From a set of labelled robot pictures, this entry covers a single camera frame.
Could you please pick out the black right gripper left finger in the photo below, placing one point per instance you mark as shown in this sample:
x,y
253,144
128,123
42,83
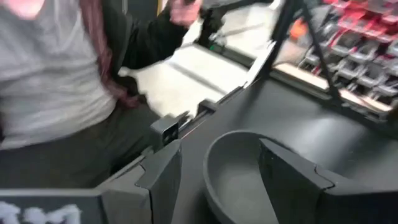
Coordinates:
x,y
161,186

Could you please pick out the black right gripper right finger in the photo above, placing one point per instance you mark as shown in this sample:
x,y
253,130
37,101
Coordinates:
x,y
292,186

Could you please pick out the black bowl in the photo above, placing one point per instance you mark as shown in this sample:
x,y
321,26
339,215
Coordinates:
x,y
236,186

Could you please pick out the small black edge block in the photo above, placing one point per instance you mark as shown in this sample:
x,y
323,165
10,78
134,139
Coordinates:
x,y
206,105

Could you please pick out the person's hand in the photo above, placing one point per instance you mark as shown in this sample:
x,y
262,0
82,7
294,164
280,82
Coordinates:
x,y
129,99
185,14

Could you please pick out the wooden table board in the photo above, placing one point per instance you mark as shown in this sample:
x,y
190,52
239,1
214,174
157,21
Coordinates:
x,y
311,79

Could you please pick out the orange object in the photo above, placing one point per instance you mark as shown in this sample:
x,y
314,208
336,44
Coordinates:
x,y
298,29

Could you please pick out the person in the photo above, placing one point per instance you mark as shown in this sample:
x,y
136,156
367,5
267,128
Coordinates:
x,y
46,77

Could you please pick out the red and grey parts bins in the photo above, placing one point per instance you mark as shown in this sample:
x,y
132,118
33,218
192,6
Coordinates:
x,y
367,46

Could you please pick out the grey edge bracket block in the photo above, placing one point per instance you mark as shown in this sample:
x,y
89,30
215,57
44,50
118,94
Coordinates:
x,y
164,130

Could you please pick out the silver aluminium rail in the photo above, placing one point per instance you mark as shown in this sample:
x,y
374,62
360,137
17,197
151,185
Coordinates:
x,y
261,63

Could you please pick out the black vertical frame post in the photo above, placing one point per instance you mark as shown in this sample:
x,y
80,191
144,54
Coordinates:
x,y
284,31

